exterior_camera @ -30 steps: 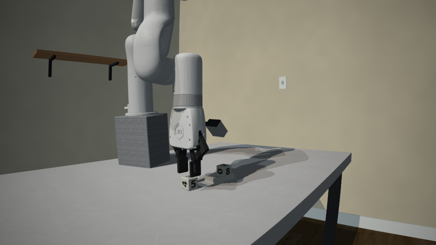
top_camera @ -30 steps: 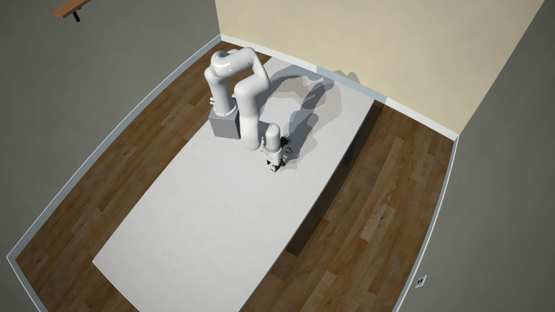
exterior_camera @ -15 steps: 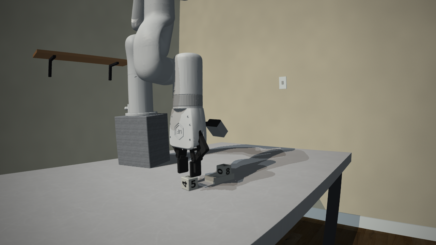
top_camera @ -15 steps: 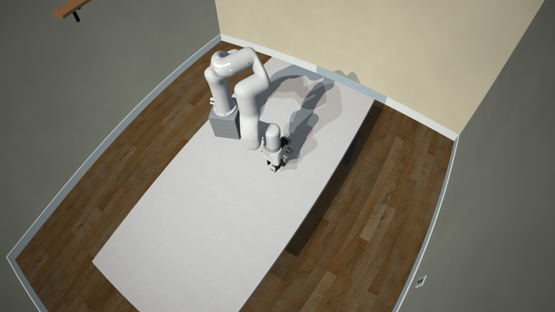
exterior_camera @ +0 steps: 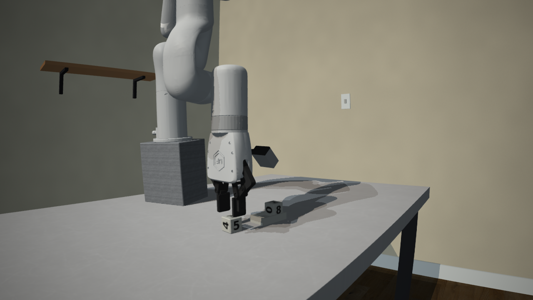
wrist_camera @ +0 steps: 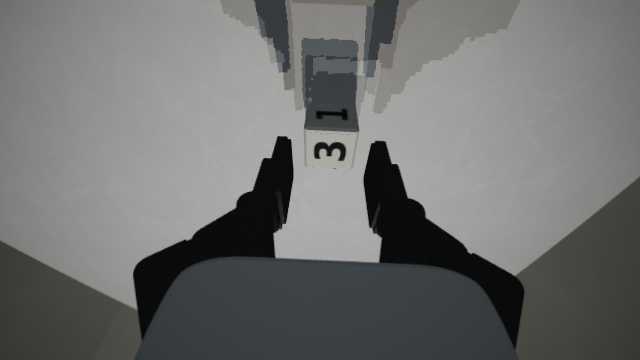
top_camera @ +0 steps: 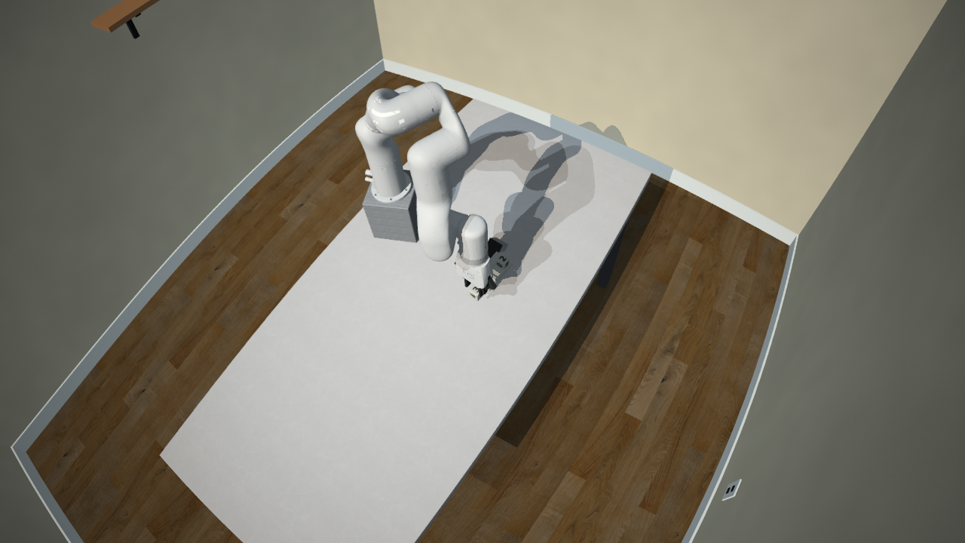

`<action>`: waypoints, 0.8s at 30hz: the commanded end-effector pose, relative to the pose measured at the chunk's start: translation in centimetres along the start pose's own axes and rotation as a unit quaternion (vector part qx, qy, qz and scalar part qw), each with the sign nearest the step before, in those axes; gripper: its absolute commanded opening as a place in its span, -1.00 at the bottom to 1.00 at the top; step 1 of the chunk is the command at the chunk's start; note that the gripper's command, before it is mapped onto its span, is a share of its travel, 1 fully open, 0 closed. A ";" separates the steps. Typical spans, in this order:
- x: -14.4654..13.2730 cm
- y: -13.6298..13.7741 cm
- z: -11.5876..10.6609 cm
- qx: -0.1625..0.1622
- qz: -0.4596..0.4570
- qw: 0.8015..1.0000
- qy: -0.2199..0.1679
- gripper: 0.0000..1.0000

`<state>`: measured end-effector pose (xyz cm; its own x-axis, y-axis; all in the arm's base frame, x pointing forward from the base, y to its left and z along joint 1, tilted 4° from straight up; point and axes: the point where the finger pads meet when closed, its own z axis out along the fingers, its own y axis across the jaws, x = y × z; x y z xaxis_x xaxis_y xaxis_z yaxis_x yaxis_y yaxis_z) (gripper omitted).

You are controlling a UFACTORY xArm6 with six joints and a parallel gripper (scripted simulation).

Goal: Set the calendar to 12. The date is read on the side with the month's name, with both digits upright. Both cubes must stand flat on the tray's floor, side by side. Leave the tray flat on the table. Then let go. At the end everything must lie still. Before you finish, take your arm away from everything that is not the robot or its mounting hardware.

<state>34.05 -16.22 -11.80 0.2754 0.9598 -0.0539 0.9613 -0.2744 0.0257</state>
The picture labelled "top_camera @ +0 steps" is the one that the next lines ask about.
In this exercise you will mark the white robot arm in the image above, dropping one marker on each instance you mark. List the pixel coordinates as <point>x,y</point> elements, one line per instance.
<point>429,160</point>

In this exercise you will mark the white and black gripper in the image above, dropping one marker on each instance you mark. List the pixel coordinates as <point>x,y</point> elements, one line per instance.
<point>479,275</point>

